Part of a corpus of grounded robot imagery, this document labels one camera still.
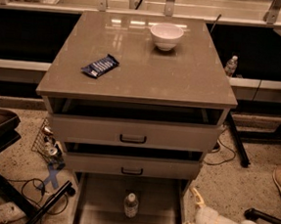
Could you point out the clear plastic water bottle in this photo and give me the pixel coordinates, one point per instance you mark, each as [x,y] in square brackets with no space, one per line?
[130,205]

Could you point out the middle grey drawer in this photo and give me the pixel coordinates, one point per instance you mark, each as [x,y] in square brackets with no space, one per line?
[132,161]

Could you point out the grey drawer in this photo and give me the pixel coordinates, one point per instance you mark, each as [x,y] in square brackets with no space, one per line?
[114,123]
[132,161]
[100,200]

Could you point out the top grey drawer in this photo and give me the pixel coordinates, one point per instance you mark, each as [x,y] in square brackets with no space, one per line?
[114,123]

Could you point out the bottom grey drawer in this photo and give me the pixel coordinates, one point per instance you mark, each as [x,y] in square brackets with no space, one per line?
[100,200]

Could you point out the grey drawer cabinet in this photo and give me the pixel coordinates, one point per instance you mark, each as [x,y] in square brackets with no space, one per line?
[190,75]

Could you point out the water bottle on ledge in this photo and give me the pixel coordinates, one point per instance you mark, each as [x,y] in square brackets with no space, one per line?
[231,66]

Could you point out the black chair base leg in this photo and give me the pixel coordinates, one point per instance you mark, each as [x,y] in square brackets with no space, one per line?
[254,214]

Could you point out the black stand leg right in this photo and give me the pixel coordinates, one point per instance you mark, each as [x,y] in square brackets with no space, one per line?
[245,162]

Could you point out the black tripod leg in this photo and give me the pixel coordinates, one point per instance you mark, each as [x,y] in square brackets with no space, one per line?
[67,189]

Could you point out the blue tape cross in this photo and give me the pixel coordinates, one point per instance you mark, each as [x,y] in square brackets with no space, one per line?
[53,169]

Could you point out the blue snack bar wrapper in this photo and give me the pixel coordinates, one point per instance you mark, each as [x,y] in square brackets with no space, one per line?
[100,67]

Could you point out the white ceramic bowl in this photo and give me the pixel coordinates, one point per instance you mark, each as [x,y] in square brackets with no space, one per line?
[166,35]

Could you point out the wire basket with cans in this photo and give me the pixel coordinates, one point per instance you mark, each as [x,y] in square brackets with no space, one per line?
[46,146]

